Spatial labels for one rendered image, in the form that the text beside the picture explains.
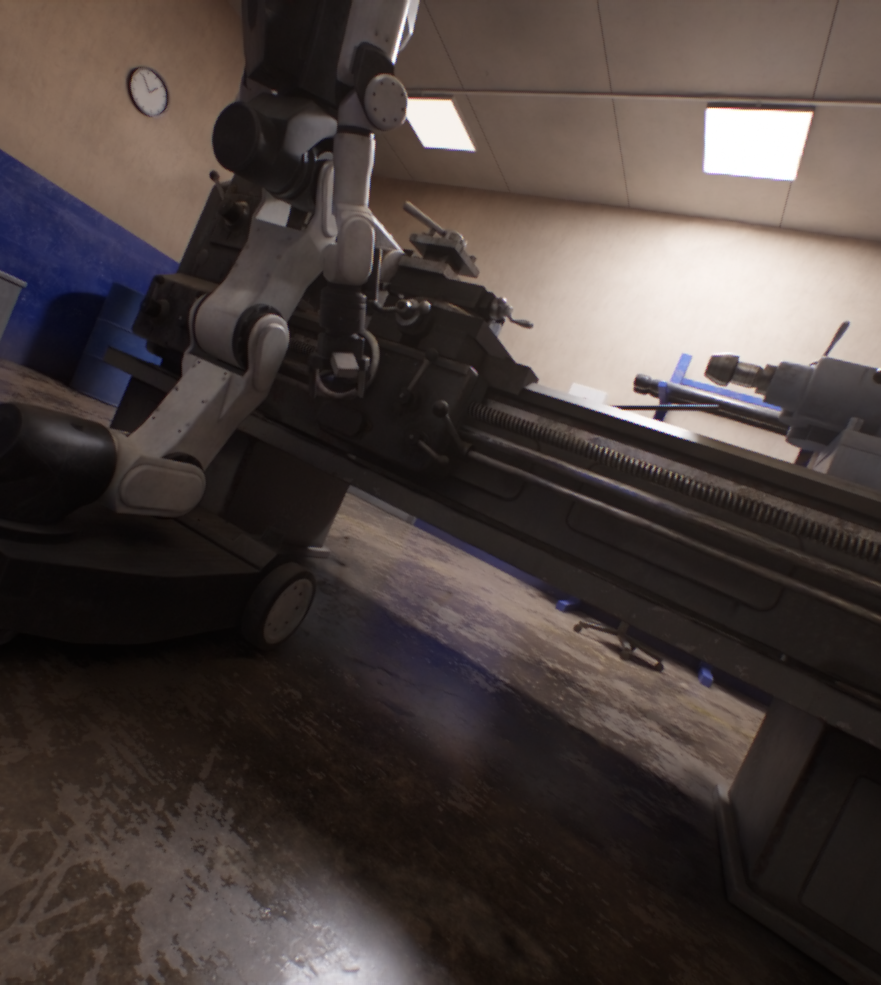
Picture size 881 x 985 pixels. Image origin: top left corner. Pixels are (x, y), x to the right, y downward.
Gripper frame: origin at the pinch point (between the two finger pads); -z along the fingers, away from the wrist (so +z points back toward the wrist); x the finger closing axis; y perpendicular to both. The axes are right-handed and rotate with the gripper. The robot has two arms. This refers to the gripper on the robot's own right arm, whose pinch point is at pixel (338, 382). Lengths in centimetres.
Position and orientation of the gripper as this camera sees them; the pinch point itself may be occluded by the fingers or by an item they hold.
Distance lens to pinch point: 113.5
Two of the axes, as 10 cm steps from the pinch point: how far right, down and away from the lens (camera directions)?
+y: -4.5, -4.1, 8.0
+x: 8.9, -0.8, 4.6
